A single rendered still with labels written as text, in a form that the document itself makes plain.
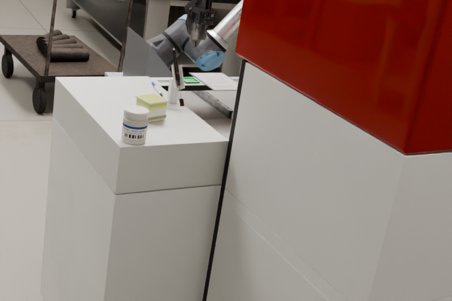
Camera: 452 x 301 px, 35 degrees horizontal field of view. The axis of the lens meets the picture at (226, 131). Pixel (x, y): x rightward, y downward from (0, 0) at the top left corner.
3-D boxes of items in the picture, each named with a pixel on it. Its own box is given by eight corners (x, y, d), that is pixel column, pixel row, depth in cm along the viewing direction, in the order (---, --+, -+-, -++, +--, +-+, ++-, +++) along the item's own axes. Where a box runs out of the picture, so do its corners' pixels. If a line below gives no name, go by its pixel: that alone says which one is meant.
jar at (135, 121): (149, 144, 203) (153, 113, 200) (126, 146, 199) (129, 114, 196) (140, 135, 208) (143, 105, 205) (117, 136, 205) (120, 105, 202)
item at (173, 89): (182, 107, 238) (187, 68, 233) (172, 107, 236) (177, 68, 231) (175, 101, 243) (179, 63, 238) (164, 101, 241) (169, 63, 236)
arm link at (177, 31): (167, 39, 310) (191, 19, 311) (186, 59, 305) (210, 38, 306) (160, 26, 299) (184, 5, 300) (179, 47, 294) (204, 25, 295)
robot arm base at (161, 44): (140, 41, 305) (157, 25, 306) (161, 67, 311) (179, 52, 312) (147, 46, 291) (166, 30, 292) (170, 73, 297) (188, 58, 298)
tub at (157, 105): (166, 120, 224) (169, 99, 221) (147, 123, 218) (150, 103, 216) (151, 112, 228) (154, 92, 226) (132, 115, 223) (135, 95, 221)
